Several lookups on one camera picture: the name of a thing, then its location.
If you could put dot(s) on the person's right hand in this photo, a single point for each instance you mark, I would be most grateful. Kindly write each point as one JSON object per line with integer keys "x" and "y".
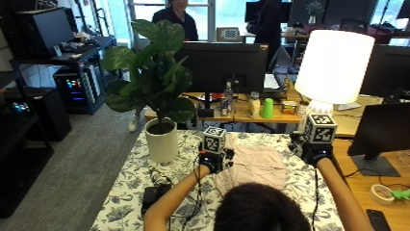
{"x": 315, "y": 153}

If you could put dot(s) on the person's left hand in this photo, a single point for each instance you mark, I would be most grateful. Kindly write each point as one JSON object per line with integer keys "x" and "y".
{"x": 216, "y": 159}

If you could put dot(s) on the pink cloth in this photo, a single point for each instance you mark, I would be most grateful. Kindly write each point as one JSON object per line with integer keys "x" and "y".
{"x": 256, "y": 166}

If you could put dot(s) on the left glove marker cube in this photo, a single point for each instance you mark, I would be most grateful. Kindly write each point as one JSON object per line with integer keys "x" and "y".
{"x": 214, "y": 139}

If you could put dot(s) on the glove marker cube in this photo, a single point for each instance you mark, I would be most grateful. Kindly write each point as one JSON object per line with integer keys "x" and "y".
{"x": 320, "y": 127}
{"x": 214, "y": 139}

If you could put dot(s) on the right glove marker cube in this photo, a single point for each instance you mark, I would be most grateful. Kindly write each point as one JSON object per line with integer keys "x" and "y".
{"x": 320, "y": 127}

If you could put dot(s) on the white plant pot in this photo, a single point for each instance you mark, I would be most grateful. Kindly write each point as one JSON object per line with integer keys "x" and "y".
{"x": 162, "y": 142}

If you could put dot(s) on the drink can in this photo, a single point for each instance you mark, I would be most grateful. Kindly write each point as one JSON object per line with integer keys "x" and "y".
{"x": 224, "y": 106}

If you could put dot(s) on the wooden desk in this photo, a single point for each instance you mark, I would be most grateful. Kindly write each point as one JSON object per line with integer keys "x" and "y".
{"x": 256, "y": 114}

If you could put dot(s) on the black computer monitor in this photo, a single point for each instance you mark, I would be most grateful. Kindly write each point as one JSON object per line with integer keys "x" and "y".
{"x": 222, "y": 67}
{"x": 383, "y": 131}
{"x": 389, "y": 70}

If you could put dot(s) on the green cup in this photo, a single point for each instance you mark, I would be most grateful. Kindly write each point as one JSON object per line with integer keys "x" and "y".
{"x": 268, "y": 108}

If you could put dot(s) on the black power adapter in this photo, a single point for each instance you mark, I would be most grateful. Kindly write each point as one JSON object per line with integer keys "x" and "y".
{"x": 154, "y": 195}

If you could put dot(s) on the the person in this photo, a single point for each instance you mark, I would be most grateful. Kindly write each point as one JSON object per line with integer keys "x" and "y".
{"x": 261, "y": 208}

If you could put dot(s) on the clear water bottle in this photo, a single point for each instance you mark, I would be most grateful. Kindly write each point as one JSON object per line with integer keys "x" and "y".
{"x": 228, "y": 96}

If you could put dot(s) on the roll of tape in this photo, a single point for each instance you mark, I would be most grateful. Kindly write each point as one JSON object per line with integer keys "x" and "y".
{"x": 381, "y": 194}

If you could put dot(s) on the floral tablecloth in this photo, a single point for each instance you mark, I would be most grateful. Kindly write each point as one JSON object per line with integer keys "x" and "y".
{"x": 128, "y": 192}

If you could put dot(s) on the green toy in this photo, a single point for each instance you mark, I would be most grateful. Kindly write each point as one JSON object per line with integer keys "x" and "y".
{"x": 401, "y": 194}

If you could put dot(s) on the black smartphone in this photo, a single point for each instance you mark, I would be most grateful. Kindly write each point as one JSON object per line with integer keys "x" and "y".
{"x": 379, "y": 219}

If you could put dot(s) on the white table lamp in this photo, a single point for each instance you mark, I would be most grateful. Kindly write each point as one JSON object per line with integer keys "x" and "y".
{"x": 333, "y": 67}

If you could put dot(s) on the green leafy plant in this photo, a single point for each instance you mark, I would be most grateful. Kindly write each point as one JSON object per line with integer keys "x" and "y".
{"x": 154, "y": 70}

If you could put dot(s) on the checkerboard calibration board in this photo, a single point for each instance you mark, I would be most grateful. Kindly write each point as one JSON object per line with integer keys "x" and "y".
{"x": 230, "y": 34}

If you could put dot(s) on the black computer tower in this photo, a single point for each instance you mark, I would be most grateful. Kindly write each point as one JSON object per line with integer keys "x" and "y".
{"x": 76, "y": 88}

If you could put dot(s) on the black shelf unit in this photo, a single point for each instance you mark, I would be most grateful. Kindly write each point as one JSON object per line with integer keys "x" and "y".
{"x": 82, "y": 57}

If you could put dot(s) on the black equipment case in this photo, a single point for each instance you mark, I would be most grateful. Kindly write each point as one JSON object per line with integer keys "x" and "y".
{"x": 43, "y": 30}

